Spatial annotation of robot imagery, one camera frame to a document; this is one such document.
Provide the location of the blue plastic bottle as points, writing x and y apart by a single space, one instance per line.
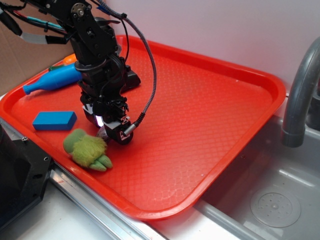
55 79

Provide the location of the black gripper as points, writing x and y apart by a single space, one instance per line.
101 86

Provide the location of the green plush toy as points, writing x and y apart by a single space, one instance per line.
87 151

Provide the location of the blue rectangular block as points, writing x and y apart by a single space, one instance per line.
54 120

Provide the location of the grey sink faucet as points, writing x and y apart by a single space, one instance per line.
303 104

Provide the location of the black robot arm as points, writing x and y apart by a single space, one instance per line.
92 38

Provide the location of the brown cardboard box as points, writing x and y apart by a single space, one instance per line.
20 60

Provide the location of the aluminium rail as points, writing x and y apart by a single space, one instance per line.
70 211

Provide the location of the red plastic tray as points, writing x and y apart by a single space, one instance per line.
205 111

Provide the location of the grey toy sink basin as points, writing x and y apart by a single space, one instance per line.
269 191

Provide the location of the orange toy carrot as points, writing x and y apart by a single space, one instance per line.
70 59

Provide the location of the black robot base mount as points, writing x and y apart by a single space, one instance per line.
24 172

